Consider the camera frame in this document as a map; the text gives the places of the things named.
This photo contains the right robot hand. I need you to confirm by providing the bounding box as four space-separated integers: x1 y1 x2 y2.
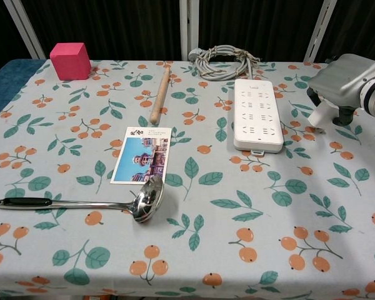
306 53 375 126

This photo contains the small white square block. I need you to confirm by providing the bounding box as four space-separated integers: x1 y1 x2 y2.
307 99 337 134

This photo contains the white power strip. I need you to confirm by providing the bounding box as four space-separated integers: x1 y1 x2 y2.
232 78 286 157

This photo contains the floral leaf tablecloth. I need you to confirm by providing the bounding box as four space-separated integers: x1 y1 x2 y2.
0 59 375 300

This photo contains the black pleated curtain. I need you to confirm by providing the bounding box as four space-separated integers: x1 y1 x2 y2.
21 0 183 61
198 0 328 63
314 0 375 68
0 0 36 81

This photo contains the wooden stick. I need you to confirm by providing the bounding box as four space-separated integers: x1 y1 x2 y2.
149 64 171 125

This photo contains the building photo postcard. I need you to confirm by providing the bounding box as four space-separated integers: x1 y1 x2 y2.
109 126 171 186

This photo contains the red cube block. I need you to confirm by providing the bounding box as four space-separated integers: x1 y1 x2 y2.
49 42 93 82

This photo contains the grey metal frame post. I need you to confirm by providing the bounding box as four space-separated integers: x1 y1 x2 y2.
302 0 339 64
179 0 201 62
2 0 47 61

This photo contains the grey cable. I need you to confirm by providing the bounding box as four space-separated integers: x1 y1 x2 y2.
188 45 264 82

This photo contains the steel ladle black handle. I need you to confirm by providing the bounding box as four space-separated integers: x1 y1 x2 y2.
0 175 166 224

